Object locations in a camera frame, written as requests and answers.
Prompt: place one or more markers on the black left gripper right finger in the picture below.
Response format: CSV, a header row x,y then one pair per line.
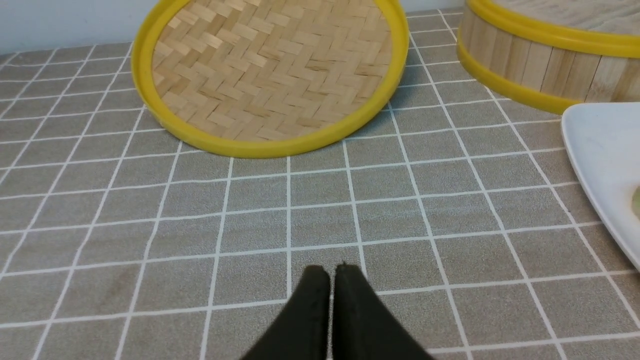
x,y
363,327

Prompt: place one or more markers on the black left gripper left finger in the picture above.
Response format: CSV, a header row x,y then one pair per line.
x,y
301,329

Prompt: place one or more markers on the white square plate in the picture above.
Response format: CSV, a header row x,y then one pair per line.
x,y
602,143

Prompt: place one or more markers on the grey checked tablecloth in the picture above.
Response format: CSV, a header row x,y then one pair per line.
x,y
120,242

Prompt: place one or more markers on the yellow-rimmed bamboo steamer lid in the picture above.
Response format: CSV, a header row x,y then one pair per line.
x,y
268,78

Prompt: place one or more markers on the yellow-rimmed bamboo steamer basket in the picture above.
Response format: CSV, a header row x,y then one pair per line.
x,y
553,54

